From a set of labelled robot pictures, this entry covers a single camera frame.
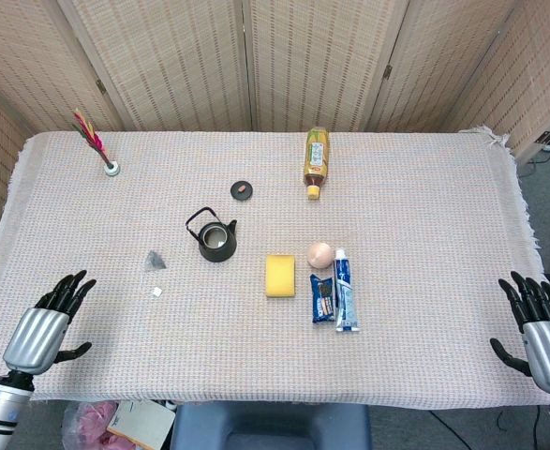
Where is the beige woven tablecloth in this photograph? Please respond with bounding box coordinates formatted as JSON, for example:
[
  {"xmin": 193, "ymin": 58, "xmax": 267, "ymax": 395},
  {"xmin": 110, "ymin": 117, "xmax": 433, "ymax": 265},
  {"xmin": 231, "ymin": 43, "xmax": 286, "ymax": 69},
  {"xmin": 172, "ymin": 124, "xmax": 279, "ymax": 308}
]
[{"xmin": 0, "ymin": 126, "xmax": 550, "ymax": 413}]

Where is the peach coloured egg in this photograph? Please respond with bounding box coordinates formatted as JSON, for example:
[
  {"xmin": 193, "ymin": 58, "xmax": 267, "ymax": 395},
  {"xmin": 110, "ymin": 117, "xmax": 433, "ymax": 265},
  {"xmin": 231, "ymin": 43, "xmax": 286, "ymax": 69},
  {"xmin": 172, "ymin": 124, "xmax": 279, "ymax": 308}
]
[{"xmin": 306, "ymin": 241, "xmax": 334, "ymax": 270}]

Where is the yellow sponge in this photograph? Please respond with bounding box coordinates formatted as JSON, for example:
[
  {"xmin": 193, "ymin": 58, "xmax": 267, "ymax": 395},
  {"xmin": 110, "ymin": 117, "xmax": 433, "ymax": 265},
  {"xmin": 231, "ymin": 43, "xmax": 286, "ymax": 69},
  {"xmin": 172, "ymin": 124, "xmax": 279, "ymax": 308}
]
[{"xmin": 264, "ymin": 254, "xmax": 298, "ymax": 299}]

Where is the yellow tea drink bottle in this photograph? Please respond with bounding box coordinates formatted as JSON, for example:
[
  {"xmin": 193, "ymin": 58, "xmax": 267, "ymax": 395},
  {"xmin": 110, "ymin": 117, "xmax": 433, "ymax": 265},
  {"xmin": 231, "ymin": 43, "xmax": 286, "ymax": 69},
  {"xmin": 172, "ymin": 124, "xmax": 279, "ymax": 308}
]
[{"xmin": 302, "ymin": 127, "xmax": 331, "ymax": 202}]

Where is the black teapot lid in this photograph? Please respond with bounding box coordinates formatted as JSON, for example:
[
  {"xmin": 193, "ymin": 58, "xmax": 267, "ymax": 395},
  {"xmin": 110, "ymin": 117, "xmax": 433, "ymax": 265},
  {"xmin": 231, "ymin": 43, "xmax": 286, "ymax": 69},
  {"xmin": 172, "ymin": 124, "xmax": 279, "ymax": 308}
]
[{"xmin": 230, "ymin": 180, "xmax": 255, "ymax": 203}]

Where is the black power strip cable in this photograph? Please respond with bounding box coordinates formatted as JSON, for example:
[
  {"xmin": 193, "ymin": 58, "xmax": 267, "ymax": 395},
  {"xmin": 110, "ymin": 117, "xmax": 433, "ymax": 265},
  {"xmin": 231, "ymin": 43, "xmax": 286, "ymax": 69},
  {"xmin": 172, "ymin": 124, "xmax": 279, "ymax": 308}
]
[{"xmin": 516, "ymin": 148, "xmax": 550, "ymax": 178}]

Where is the black floor cable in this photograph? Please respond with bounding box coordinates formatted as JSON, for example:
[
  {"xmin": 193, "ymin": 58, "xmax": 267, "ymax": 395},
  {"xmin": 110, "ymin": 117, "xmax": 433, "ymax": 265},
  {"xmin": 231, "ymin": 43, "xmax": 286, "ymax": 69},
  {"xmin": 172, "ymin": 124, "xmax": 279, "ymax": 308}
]
[{"xmin": 429, "ymin": 410, "xmax": 473, "ymax": 450}]

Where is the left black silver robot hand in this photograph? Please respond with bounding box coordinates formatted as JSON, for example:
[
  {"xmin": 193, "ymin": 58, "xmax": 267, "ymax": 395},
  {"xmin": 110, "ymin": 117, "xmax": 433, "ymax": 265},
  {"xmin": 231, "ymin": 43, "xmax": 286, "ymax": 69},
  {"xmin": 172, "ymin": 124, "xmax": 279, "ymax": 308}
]
[{"xmin": 2, "ymin": 269, "xmax": 97, "ymax": 376}]

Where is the woven folding screen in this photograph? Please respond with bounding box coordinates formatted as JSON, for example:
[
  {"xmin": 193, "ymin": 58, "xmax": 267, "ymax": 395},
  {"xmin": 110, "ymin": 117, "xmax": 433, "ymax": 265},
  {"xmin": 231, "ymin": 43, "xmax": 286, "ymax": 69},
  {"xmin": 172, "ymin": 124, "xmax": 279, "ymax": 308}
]
[{"xmin": 0, "ymin": 0, "xmax": 550, "ymax": 221}]

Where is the colourful feather shuttlecock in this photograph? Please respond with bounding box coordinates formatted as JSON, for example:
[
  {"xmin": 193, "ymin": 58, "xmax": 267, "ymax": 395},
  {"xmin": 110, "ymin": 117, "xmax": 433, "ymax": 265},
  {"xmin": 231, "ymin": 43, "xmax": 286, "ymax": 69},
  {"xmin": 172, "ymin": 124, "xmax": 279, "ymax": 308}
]
[{"xmin": 71, "ymin": 108, "xmax": 121, "ymax": 178}]

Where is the blue Oreo cookie pack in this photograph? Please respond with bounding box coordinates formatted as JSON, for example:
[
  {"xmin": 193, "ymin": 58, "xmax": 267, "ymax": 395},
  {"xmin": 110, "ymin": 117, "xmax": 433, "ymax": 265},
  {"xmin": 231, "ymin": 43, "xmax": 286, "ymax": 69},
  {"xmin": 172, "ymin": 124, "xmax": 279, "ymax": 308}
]
[{"xmin": 308, "ymin": 274, "xmax": 336, "ymax": 324}]

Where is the black teapot with handle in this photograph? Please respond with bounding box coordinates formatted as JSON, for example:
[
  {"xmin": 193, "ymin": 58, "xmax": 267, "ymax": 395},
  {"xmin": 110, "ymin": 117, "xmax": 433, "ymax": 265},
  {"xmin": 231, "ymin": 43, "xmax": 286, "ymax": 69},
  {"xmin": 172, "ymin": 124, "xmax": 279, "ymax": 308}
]
[{"xmin": 185, "ymin": 206, "xmax": 238, "ymax": 263}]

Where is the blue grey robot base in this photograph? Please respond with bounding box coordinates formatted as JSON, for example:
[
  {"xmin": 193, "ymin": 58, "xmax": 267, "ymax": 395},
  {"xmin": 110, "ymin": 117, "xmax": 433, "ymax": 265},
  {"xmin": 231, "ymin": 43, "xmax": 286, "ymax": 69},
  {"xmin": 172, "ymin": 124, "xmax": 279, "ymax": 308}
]
[{"xmin": 170, "ymin": 401, "xmax": 373, "ymax": 450}]

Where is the white tea bag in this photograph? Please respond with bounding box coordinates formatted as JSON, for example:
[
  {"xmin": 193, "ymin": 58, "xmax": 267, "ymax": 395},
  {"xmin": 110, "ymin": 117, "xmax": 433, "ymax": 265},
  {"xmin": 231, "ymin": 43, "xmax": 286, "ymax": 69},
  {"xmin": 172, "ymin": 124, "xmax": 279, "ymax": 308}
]
[{"xmin": 141, "ymin": 249, "xmax": 168, "ymax": 298}]

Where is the white paper notebook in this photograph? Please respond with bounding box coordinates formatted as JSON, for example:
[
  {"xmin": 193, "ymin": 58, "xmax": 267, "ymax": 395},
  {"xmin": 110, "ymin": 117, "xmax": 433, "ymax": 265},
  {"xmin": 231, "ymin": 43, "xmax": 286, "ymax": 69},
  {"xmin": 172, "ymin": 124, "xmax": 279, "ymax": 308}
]
[{"xmin": 106, "ymin": 399, "xmax": 176, "ymax": 450}]

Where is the blue white toothpaste tube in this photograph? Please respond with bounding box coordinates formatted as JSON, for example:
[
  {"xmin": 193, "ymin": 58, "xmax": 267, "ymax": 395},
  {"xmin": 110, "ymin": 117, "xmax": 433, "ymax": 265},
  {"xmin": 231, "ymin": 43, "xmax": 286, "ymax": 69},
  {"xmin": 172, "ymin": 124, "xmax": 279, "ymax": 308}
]
[{"xmin": 333, "ymin": 247, "xmax": 361, "ymax": 333}]

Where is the pink plastic bag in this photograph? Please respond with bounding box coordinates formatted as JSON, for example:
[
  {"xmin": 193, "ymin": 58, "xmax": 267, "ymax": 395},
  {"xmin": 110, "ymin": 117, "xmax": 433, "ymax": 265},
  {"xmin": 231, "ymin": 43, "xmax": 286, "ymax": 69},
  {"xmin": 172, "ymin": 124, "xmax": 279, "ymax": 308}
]
[{"xmin": 61, "ymin": 401, "xmax": 121, "ymax": 450}]

